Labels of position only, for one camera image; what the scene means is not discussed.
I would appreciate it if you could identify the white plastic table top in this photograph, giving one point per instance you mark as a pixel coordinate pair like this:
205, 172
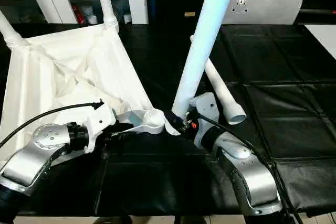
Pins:
52, 64

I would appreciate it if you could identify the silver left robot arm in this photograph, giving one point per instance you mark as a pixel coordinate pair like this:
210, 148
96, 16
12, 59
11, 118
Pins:
31, 153

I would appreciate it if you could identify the black padded work mat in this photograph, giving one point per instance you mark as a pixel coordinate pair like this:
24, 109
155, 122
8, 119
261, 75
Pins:
275, 77

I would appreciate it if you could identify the small white jar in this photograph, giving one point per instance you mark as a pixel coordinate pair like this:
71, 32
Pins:
93, 19
127, 18

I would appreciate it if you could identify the red bottle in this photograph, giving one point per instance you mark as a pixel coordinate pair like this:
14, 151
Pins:
78, 14

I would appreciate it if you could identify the white flat board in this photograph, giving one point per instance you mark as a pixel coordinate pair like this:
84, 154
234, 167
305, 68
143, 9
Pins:
324, 37

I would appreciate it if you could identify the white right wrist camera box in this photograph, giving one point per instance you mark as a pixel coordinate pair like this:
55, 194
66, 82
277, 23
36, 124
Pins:
207, 106

